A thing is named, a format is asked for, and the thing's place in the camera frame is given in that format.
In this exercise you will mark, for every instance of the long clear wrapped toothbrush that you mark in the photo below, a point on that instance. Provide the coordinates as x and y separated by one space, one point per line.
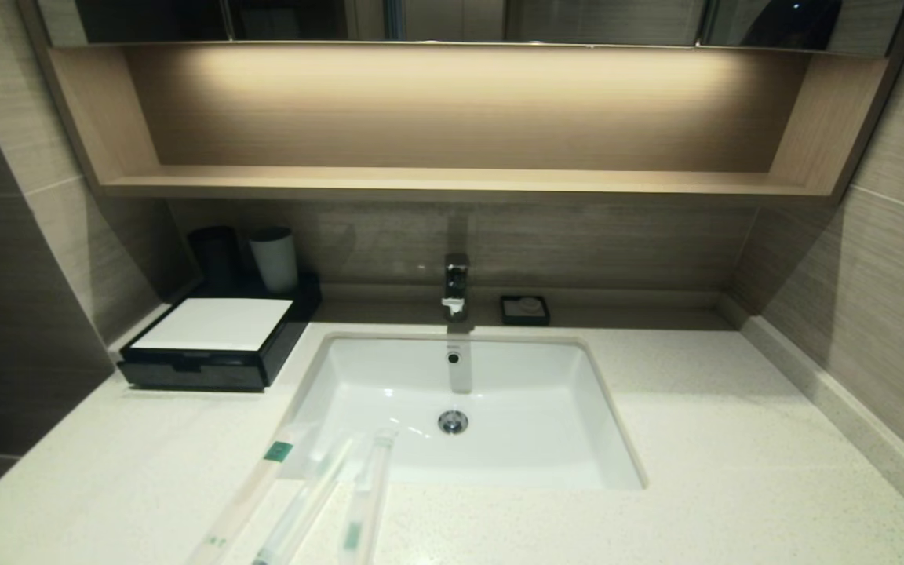
311 498

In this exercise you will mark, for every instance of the white sink basin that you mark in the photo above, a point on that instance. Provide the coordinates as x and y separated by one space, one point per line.
530 424

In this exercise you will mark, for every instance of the green-label toothbrush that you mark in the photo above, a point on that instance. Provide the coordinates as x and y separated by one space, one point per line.
252 486

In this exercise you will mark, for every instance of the light wooden wall shelf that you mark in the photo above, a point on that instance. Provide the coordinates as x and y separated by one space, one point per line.
452 182

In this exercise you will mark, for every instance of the white card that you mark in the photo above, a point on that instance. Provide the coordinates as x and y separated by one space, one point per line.
216 323

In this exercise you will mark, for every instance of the chrome sink drain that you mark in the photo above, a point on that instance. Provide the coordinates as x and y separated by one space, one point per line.
453 421

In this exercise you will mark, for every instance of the chrome faucet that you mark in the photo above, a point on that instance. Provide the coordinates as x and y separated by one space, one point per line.
456 286

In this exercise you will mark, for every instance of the mirror cabinet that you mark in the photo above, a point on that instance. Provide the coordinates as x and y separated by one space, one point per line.
577 20

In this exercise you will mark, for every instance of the short clear toothbrush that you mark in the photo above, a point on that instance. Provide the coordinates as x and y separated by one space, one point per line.
366 494

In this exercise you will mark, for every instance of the black soap dish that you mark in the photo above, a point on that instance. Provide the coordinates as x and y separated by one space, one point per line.
507 318

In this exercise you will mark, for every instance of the black cup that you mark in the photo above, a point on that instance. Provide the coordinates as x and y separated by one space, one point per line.
215 255

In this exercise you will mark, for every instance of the black amenity box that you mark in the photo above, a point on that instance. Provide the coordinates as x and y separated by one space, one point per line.
297 322

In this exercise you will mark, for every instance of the beige soap bar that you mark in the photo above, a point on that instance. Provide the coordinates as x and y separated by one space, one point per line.
529 304

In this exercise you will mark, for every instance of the white cup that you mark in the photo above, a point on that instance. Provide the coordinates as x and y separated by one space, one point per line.
275 263

